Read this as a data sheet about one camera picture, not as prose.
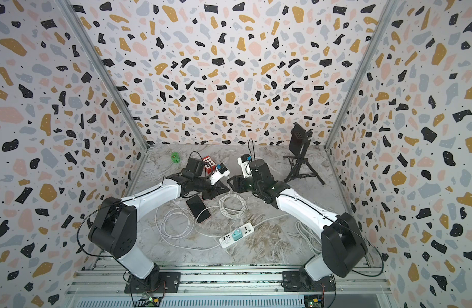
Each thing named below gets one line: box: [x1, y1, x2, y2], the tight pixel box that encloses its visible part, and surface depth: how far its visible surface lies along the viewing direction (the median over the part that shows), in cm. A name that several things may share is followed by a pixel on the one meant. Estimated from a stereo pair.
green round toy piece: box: [171, 152, 181, 164], surface depth 115 cm
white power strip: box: [219, 222, 255, 249], surface depth 84 cm
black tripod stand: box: [283, 155, 326, 185], surface depth 104 cm
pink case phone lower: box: [185, 195, 211, 224], surface depth 95 cm
